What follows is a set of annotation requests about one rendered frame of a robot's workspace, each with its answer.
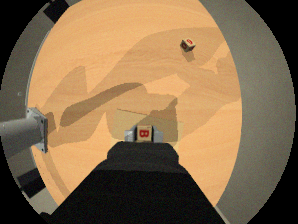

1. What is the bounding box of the tan square mat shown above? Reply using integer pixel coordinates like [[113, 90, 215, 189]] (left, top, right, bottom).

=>
[[110, 109, 184, 152]]

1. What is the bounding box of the beige letter block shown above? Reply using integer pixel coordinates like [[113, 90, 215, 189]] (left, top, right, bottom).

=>
[[180, 38, 196, 52], [137, 124, 152, 141]]

